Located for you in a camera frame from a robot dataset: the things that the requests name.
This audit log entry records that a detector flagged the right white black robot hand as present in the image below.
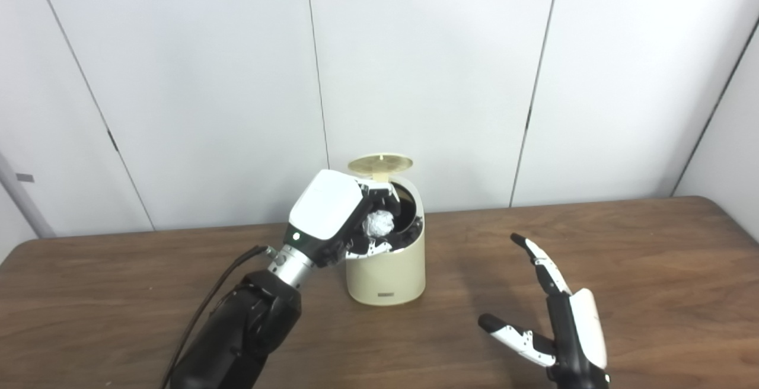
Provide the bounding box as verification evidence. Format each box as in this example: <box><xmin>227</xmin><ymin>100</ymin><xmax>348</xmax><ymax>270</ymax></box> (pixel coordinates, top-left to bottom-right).
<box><xmin>478</xmin><ymin>233</ymin><xmax>610</xmax><ymax>389</ymax></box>

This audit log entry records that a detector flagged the cream-colored desktop bin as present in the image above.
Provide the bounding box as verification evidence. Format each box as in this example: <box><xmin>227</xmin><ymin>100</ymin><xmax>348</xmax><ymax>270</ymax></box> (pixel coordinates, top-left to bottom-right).
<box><xmin>345</xmin><ymin>176</ymin><xmax>426</xmax><ymax>307</ymax></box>

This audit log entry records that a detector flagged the black bin liner bag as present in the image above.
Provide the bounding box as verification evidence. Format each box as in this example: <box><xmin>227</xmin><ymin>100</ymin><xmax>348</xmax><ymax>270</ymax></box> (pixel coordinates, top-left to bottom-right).
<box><xmin>388</xmin><ymin>184</ymin><xmax>423</xmax><ymax>250</ymax></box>

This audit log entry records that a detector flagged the white paper ball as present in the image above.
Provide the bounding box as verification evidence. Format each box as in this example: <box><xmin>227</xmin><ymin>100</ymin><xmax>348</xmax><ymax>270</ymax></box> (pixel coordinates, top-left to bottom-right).
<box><xmin>363</xmin><ymin>211</ymin><xmax>396</xmax><ymax>239</ymax></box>

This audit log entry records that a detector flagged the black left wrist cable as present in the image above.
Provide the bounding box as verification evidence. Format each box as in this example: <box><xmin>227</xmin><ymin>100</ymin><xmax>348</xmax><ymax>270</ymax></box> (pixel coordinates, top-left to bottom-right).
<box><xmin>160</xmin><ymin>245</ymin><xmax>270</xmax><ymax>389</ymax></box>

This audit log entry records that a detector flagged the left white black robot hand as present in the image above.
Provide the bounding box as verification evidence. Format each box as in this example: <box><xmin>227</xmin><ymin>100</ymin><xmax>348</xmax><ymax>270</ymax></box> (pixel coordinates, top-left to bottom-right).
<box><xmin>283</xmin><ymin>170</ymin><xmax>410</xmax><ymax>268</ymax></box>

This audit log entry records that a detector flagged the round cream bin lid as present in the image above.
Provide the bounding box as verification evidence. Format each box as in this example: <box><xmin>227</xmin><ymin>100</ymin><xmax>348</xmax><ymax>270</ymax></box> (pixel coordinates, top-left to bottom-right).
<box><xmin>347</xmin><ymin>153</ymin><xmax>414</xmax><ymax>183</ymax></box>

